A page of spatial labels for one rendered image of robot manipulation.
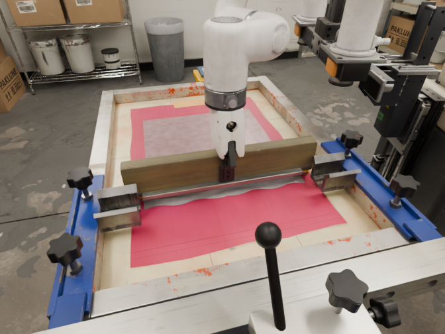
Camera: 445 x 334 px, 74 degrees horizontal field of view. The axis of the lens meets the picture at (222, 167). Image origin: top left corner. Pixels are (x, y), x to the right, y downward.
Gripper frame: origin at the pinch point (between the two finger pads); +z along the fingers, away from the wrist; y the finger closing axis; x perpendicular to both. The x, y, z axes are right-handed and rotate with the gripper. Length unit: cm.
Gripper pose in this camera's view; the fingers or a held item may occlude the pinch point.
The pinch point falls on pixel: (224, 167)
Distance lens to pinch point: 62.6
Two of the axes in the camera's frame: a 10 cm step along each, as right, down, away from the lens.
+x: -9.7, 1.4, -2.0
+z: -0.1, 8.0, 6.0
